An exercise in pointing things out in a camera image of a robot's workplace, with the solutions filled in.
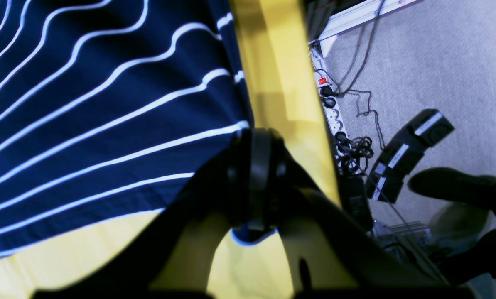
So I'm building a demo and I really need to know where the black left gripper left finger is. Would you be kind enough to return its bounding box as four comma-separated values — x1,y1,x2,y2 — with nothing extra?
34,129,269,299

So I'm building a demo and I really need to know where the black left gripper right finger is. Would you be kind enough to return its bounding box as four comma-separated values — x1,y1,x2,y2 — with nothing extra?
269,131,473,299

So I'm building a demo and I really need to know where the navy white striped T-shirt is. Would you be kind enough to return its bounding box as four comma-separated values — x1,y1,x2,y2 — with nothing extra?
0,0,254,259

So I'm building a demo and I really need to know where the yellow table cloth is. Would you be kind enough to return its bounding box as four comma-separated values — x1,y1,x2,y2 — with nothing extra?
0,0,342,299

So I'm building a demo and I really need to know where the black power adapter brick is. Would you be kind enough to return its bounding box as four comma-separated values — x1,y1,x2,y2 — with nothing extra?
365,109,454,203

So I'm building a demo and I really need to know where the white power strip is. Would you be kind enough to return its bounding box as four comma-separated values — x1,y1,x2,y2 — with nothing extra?
309,47,349,159

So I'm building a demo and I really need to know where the black cable bundle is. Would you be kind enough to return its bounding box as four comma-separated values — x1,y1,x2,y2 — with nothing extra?
335,135,375,177

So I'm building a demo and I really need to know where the aluminium table frame rail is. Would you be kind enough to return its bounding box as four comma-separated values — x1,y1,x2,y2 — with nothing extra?
309,0,415,44

